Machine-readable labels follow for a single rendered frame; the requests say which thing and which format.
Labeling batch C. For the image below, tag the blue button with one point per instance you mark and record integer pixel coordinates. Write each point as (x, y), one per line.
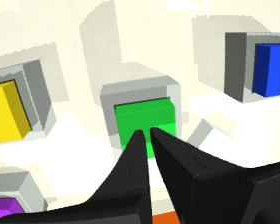
(252, 66)

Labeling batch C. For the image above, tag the green button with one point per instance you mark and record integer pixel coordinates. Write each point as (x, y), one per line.
(146, 103)

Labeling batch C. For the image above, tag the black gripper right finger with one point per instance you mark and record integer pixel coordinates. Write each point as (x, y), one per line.
(207, 190)

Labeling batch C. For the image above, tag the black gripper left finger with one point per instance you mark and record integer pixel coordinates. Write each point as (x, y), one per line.
(123, 198)

